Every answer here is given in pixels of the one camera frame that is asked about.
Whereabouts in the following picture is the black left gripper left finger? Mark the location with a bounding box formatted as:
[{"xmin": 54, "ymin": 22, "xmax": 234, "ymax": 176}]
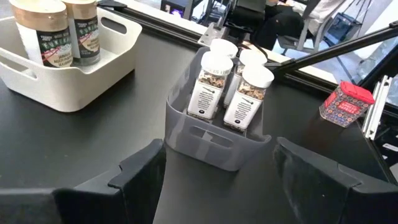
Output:
[{"xmin": 0, "ymin": 138, "xmax": 167, "ymax": 224}]

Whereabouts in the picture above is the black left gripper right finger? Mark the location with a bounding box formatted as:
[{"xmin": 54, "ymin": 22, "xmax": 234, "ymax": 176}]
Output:
[{"xmin": 272, "ymin": 136, "xmax": 398, "ymax": 224}]

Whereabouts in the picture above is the bagel seasoning jar white lid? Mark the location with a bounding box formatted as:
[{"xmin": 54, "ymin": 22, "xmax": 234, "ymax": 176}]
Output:
[
  {"xmin": 187, "ymin": 51, "xmax": 234, "ymax": 121},
  {"xmin": 223, "ymin": 64, "xmax": 275, "ymax": 131},
  {"xmin": 210, "ymin": 38, "xmax": 239, "ymax": 60},
  {"xmin": 223, "ymin": 49, "xmax": 268, "ymax": 106}
]

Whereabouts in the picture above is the furikake jar brown lid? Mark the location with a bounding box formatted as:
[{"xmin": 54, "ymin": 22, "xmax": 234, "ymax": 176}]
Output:
[
  {"xmin": 8, "ymin": 0, "xmax": 75, "ymax": 68},
  {"xmin": 61, "ymin": 0, "xmax": 101, "ymax": 67}
]

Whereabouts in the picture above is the grey translucent plastic bin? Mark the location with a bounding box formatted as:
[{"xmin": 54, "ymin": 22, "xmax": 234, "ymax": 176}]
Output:
[{"xmin": 164, "ymin": 46, "xmax": 273, "ymax": 172}]

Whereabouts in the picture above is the black drawer cabinet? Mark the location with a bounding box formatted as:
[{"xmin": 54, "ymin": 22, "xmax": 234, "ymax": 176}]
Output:
[{"xmin": 369, "ymin": 107, "xmax": 398, "ymax": 184}]

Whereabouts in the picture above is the red lidded spice tin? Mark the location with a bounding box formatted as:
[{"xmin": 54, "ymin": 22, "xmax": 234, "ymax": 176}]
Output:
[{"xmin": 319, "ymin": 80, "xmax": 376, "ymax": 128}]

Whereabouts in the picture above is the white plastic bin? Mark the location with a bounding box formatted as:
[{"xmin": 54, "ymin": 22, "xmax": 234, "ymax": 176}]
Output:
[{"xmin": 0, "ymin": 6, "xmax": 143, "ymax": 113}]

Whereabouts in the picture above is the grey plastic sheet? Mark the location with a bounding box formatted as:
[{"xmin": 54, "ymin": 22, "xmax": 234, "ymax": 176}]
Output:
[{"xmin": 354, "ymin": 35, "xmax": 398, "ymax": 108}]

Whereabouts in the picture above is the grey office chair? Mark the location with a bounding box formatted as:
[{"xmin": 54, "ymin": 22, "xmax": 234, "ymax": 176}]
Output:
[{"xmin": 275, "ymin": 29, "xmax": 323, "ymax": 54}]

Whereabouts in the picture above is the blue storage crate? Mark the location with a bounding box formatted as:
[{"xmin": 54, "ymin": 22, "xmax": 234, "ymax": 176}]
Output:
[{"xmin": 325, "ymin": 11, "xmax": 356, "ymax": 43}]

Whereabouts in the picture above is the silver mounting plate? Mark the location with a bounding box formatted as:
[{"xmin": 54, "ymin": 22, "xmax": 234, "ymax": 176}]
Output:
[{"xmin": 198, "ymin": 21, "xmax": 233, "ymax": 48}]

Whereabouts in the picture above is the person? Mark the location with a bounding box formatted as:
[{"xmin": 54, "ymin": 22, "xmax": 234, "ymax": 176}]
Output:
[{"xmin": 253, "ymin": 0, "xmax": 348, "ymax": 52}]

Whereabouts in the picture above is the silver aluminium rail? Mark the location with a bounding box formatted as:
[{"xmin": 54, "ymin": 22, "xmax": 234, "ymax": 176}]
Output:
[{"xmin": 361, "ymin": 74, "xmax": 393, "ymax": 141}]

